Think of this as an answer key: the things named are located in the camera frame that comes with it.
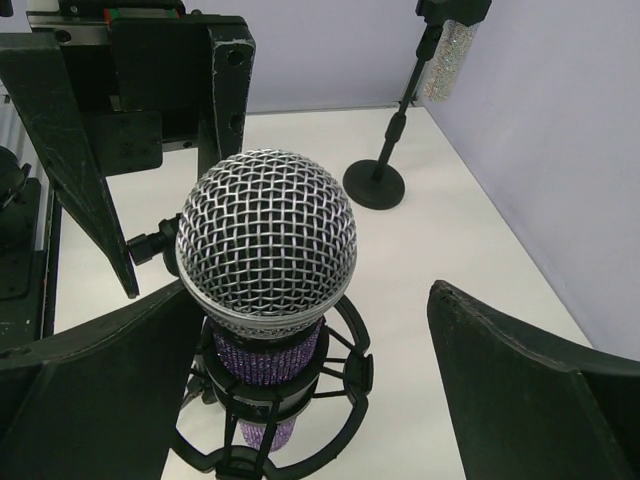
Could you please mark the round-base mic stand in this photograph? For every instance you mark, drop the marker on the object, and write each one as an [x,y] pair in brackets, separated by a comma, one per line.
[374,184]

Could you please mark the purple glitter microphone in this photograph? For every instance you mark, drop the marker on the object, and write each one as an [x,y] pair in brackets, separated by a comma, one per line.
[266,245]

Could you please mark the black tripod shock-mount stand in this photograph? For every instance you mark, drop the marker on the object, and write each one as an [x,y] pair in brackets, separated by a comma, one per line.
[348,360]

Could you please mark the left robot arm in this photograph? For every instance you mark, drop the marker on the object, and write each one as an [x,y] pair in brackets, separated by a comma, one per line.
[31,224]

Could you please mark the silver glitter microphone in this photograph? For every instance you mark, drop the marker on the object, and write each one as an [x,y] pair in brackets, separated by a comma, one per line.
[443,67]

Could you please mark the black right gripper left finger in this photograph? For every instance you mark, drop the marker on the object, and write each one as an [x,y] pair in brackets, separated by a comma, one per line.
[100,400]

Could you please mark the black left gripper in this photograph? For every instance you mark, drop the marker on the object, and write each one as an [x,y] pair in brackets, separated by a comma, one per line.
[139,70]

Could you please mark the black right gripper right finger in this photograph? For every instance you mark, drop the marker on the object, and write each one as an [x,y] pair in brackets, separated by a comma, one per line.
[527,404]

